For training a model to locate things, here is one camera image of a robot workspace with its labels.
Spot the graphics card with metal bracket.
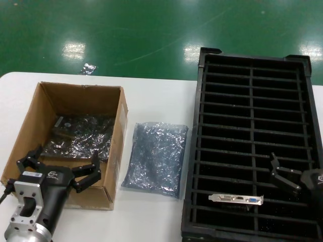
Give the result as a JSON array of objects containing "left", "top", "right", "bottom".
[{"left": 208, "top": 193, "right": 264, "bottom": 211}]

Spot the crumpled foil scrap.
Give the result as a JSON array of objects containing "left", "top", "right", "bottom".
[{"left": 80, "top": 63, "right": 98, "bottom": 76}]

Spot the black slotted plastic container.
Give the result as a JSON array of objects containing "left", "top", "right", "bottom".
[{"left": 181, "top": 47, "right": 323, "bottom": 242}]

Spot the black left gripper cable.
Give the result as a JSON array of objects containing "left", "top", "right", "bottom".
[{"left": 0, "top": 177, "right": 16, "bottom": 204}]

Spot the brown cardboard box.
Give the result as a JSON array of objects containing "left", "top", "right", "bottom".
[{"left": 0, "top": 81, "right": 129, "bottom": 210}]

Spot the bagged graphics card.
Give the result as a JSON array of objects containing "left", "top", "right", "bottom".
[{"left": 41, "top": 115, "right": 116, "bottom": 162}]

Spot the left wrist camera silver mount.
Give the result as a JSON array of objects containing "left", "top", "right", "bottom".
[{"left": 9, "top": 170, "right": 49, "bottom": 231}]

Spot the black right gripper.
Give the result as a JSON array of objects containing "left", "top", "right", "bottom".
[{"left": 268, "top": 152, "right": 323, "bottom": 202}]

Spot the grey antistatic plastic bag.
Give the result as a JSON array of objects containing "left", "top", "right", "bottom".
[{"left": 120, "top": 122, "right": 190, "bottom": 200}]

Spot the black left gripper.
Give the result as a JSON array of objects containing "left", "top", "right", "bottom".
[{"left": 16, "top": 145, "right": 102, "bottom": 231}]

